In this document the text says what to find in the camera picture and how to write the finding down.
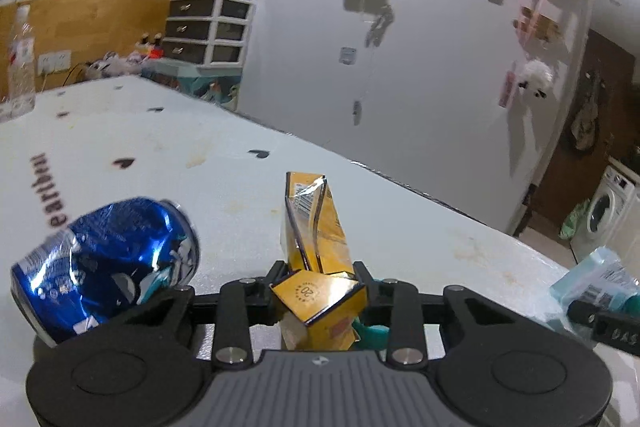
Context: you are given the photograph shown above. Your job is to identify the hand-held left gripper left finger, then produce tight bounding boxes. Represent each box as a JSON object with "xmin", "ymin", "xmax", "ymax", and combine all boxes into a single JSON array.
[{"xmin": 114, "ymin": 261, "xmax": 287, "ymax": 368}]

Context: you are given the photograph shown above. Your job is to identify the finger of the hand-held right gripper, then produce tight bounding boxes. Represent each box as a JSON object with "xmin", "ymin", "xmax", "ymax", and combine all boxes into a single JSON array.
[{"xmin": 567, "ymin": 300, "xmax": 608, "ymax": 333}]

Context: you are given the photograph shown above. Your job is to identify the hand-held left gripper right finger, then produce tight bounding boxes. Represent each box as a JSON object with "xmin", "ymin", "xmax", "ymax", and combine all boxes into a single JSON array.
[{"xmin": 352, "ymin": 261, "xmax": 526, "ymax": 368}]

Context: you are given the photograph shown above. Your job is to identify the light blue tissue packet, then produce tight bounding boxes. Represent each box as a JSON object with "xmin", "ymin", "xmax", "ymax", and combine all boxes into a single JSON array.
[{"xmin": 549, "ymin": 246, "xmax": 640, "ymax": 339}]

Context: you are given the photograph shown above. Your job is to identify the crushed yellow carton box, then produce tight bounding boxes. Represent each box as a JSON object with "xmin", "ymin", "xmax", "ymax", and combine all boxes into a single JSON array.
[{"xmin": 270, "ymin": 171, "xmax": 369, "ymax": 352}]

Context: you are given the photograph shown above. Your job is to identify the teal plastic piece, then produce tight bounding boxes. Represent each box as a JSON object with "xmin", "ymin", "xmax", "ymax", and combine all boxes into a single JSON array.
[{"xmin": 352, "ymin": 319, "xmax": 392, "ymax": 351}]

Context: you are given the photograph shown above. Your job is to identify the green plastic bag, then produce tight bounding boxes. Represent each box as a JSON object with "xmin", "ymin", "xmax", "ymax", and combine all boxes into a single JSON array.
[{"xmin": 559, "ymin": 199, "xmax": 591, "ymax": 242}]

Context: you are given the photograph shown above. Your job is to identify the white washing machine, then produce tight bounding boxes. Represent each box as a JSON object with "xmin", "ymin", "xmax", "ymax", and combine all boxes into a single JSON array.
[{"xmin": 570, "ymin": 164, "xmax": 639, "ymax": 259}]

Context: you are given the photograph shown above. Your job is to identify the crushed blue drink can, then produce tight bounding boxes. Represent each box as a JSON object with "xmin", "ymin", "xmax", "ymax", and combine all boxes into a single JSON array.
[{"xmin": 11, "ymin": 197, "xmax": 202, "ymax": 349}]

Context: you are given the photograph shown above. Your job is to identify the beige hanging bag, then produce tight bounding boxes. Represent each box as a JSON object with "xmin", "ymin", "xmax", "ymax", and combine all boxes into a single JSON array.
[{"xmin": 570, "ymin": 72, "xmax": 604, "ymax": 152}]

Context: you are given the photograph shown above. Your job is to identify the teal side table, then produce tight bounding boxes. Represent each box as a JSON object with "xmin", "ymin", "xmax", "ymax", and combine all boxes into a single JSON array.
[{"xmin": 142, "ymin": 57, "xmax": 244, "ymax": 110}]

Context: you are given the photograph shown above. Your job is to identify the brown wooden door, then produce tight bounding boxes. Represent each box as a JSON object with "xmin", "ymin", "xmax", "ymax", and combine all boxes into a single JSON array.
[{"xmin": 520, "ymin": 29, "xmax": 640, "ymax": 239}]

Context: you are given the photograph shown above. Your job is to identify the pink hanging tag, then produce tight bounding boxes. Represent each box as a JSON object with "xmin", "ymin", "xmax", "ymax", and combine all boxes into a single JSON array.
[{"xmin": 499, "ymin": 71, "xmax": 519, "ymax": 108}]

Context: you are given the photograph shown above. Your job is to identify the white drawer unit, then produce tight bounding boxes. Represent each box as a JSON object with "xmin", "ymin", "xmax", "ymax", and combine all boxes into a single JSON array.
[{"xmin": 161, "ymin": 0, "xmax": 257, "ymax": 68}]

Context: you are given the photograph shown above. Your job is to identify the red and black figurines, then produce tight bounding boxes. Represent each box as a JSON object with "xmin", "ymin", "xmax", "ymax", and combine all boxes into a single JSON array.
[{"xmin": 135, "ymin": 33, "xmax": 166, "ymax": 60}]

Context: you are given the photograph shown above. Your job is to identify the white plush toys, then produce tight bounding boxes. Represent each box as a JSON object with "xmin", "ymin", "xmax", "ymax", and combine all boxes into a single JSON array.
[{"xmin": 85, "ymin": 52, "xmax": 144, "ymax": 80}]

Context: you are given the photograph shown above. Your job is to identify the clear plastic bottle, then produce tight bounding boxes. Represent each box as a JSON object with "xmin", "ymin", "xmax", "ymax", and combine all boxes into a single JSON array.
[{"xmin": 6, "ymin": 4, "xmax": 37, "ymax": 114}]

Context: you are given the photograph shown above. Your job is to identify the white plush wall toy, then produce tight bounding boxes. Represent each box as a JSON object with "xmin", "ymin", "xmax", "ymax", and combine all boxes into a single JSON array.
[{"xmin": 517, "ymin": 59, "xmax": 555, "ymax": 100}]

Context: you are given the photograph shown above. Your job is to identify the white wall socket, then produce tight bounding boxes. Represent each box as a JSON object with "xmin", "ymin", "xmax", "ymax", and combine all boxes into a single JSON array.
[{"xmin": 39, "ymin": 51, "xmax": 72, "ymax": 76}]

